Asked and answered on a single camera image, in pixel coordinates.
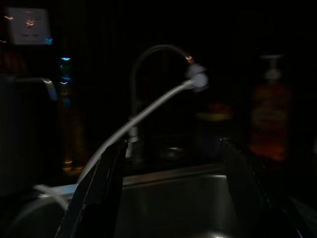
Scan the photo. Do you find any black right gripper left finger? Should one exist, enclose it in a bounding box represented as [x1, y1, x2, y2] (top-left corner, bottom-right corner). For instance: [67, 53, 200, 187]
[54, 138, 130, 238]

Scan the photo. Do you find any white faucet sprayer hose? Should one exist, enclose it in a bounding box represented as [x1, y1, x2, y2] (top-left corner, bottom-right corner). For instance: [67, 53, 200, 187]
[32, 63, 209, 209]

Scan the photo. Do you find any olive oil glass bottle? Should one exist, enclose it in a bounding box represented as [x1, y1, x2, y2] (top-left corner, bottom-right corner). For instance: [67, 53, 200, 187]
[58, 56, 87, 175]

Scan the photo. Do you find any orange soap pump bottle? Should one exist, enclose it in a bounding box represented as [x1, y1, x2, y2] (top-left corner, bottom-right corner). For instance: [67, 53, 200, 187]
[249, 55, 293, 162]

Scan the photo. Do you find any dark arched kitchen faucet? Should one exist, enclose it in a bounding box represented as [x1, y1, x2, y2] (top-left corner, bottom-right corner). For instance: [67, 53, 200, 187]
[129, 44, 194, 163]

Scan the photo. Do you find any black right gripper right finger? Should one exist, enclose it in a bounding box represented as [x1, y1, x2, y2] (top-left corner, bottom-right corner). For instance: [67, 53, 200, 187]
[219, 137, 303, 238]

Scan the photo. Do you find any stainless steel sink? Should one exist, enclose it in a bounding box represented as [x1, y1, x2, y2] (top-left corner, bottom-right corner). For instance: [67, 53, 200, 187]
[0, 162, 317, 238]

